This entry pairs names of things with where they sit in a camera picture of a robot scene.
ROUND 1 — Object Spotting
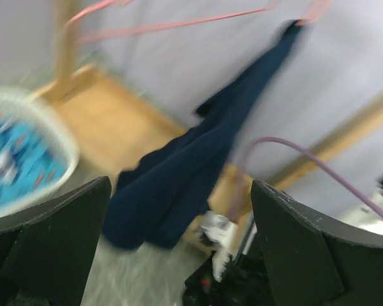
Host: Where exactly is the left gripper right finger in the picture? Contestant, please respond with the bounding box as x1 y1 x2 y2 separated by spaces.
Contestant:
251 180 383 305

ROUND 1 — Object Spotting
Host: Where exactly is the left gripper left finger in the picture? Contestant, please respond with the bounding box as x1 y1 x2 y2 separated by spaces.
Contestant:
0 177 112 305

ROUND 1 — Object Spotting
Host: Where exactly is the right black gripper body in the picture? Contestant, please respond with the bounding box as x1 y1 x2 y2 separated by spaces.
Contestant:
182 235 274 306

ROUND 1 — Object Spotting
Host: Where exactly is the navy blue t shirt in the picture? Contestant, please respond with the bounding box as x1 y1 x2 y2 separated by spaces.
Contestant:
101 21 303 250

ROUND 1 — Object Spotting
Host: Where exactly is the pink wire hanger front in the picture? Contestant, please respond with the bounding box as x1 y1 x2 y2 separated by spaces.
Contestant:
296 0 334 26

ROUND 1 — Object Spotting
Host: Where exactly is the blue shark print cloth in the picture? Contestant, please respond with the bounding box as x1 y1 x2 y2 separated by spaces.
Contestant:
0 117 66 208

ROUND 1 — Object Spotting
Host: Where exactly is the white plastic basket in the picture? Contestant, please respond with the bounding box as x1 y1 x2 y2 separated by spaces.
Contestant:
0 87 79 217

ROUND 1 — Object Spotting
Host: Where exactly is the wooden clothes rack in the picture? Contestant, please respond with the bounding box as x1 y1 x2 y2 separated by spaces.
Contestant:
42 1 383 217

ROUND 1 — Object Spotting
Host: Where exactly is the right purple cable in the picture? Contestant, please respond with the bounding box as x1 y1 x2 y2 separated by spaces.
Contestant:
229 136 383 229

